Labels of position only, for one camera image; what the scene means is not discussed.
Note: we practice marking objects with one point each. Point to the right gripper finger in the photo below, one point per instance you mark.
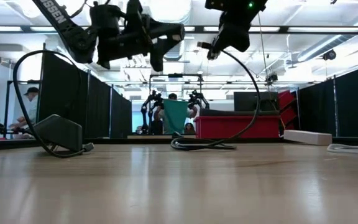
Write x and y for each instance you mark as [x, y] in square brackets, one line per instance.
[216, 49]

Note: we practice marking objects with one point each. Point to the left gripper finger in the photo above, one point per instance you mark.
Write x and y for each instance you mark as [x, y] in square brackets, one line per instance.
[156, 57]
[169, 32]

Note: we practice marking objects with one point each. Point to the grey pyramid power hub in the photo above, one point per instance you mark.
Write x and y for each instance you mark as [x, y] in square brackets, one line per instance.
[59, 132]

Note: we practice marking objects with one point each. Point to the white power strip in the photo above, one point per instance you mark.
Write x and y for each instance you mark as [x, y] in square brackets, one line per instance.
[308, 137]

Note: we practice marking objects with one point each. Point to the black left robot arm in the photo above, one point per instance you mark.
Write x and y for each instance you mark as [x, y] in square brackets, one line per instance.
[61, 18]

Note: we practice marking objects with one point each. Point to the person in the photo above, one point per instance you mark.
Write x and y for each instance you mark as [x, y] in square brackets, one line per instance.
[31, 102]
[189, 128]
[172, 96]

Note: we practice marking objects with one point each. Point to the black monitor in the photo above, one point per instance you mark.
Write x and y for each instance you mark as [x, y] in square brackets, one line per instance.
[247, 101]

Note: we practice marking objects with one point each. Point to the green cloth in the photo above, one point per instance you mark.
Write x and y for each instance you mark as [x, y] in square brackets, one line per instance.
[175, 115]

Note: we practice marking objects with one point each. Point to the black partition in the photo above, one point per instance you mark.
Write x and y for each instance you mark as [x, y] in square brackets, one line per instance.
[98, 109]
[353, 105]

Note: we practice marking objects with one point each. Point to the red plastic bin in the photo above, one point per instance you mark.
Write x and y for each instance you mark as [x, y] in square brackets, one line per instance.
[238, 127]

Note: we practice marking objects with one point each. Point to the black overhead crossbeam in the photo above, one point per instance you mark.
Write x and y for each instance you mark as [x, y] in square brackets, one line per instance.
[322, 30]

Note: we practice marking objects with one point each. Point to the red shelf bins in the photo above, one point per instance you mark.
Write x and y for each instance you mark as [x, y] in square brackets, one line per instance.
[286, 109]

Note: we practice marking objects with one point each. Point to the black ceiling spotlight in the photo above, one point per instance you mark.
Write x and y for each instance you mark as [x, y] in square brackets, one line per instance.
[329, 54]

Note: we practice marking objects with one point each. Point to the thin black station frame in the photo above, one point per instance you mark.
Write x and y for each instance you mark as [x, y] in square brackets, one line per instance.
[175, 75]

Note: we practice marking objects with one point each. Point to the small black bracket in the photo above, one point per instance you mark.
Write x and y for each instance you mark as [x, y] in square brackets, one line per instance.
[177, 134]

